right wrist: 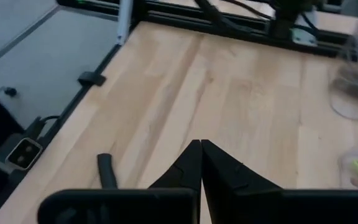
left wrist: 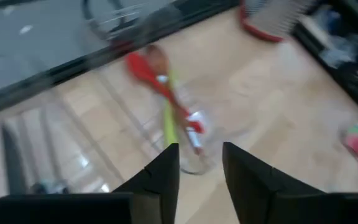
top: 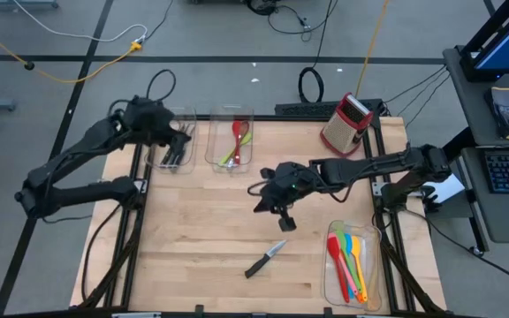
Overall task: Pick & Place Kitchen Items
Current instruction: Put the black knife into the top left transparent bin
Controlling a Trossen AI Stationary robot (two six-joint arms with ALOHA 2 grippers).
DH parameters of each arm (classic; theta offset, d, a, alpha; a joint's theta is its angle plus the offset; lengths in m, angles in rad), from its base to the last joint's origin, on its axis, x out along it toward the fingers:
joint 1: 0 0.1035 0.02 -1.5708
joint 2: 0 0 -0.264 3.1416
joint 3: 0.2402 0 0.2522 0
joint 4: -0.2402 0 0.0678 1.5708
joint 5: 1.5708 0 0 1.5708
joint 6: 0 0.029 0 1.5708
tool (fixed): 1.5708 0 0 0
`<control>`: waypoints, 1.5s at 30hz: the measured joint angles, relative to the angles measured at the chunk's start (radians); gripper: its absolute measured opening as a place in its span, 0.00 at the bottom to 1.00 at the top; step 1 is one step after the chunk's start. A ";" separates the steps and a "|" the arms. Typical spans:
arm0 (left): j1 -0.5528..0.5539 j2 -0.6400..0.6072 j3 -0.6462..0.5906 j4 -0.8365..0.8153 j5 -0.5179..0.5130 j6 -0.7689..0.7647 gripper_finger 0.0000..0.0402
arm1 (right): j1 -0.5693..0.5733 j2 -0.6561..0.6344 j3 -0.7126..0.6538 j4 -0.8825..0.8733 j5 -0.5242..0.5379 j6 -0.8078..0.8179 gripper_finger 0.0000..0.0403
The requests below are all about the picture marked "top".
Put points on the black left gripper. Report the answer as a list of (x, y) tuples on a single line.
[(148, 121)]

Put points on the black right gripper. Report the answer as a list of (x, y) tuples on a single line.
[(290, 183)]

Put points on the light green silicone spoon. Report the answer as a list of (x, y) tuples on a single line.
[(246, 139)]

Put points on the red silicone spoon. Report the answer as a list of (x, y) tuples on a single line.
[(236, 128)]

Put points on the red silicone spatula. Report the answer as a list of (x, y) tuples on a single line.
[(333, 243)]

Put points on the green silicone spatula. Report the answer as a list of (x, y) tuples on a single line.
[(342, 238)]

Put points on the blue silicone spatula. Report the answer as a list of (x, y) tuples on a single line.
[(348, 242)]

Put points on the yellow silicone spatula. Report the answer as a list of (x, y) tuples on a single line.
[(356, 245)]

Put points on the clear plastic bin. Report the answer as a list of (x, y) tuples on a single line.
[(214, 132), (188, 159), (376, 247)]

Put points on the pink silicone spatula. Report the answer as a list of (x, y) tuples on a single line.
[(348, 282)]

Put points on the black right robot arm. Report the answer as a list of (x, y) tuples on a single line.
[(369, 165)]

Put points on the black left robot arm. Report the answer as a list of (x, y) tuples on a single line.
[(82, 194)]

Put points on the red metal box grater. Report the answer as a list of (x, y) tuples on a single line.
[(345, 128)]

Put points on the black table edge clamp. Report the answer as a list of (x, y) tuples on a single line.
[(328, 312), (199, 310)]

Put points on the black floor puck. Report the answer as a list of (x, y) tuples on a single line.
[(28, 66)]

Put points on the white paper sheet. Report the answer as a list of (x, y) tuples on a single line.
[(451, 190)]

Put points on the dark grey desk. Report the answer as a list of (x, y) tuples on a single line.
[(471, 110)]

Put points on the grey black work gloves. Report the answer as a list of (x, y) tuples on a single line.
[(504, 110)]

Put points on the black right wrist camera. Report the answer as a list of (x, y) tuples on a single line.
[(287, 224)]

